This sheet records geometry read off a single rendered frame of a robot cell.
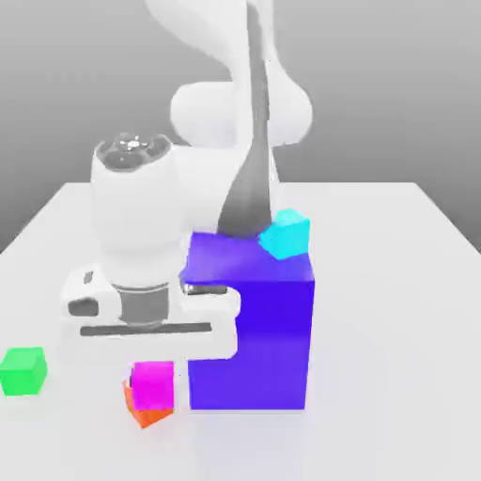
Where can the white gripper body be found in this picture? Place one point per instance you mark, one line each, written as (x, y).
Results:
(112, 347)

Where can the small magenta cube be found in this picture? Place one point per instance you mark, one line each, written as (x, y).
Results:
(153, 385)

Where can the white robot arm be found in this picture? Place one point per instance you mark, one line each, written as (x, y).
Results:
(135, 210)

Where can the small orange cube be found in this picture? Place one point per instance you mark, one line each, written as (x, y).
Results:
(150, 417)

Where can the small green cube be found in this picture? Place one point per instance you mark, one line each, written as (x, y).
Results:
(22, 372)

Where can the small cyan cube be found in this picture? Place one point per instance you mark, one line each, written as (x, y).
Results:
(286, 236)

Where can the large blue box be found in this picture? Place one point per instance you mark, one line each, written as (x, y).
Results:
(263, 338)

